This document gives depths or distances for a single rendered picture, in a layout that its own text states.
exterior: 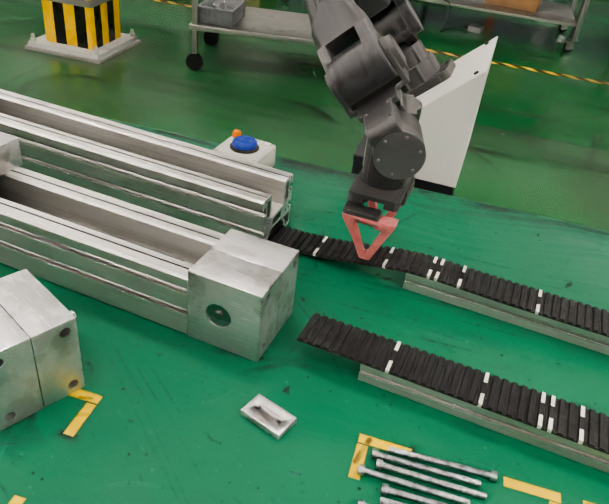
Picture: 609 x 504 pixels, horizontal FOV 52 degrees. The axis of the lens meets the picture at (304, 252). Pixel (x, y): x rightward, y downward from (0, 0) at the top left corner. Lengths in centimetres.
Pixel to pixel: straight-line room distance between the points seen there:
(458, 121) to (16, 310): 74
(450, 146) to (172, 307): 58
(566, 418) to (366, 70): 42
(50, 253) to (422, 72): 71
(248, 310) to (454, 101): 56
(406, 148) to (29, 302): 41
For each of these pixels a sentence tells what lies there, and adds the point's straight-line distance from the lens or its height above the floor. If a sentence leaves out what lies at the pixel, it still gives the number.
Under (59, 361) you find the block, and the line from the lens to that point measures 66.
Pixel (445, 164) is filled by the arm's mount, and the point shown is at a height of 82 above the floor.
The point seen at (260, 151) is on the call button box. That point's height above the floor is 84.
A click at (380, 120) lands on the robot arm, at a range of 68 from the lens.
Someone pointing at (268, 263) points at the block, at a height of 87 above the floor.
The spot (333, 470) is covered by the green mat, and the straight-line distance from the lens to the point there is 64.
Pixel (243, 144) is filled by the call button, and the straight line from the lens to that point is 101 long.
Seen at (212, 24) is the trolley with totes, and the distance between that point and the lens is 381.
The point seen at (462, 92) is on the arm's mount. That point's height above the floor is 95.
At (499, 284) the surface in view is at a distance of 86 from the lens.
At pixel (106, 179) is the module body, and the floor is 82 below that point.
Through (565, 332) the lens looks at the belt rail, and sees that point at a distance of 86.
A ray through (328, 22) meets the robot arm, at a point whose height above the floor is 110.
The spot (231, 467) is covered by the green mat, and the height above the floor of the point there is 78.
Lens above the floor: 129
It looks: 35 degrees down
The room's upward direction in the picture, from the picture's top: 7 degrees clockwise
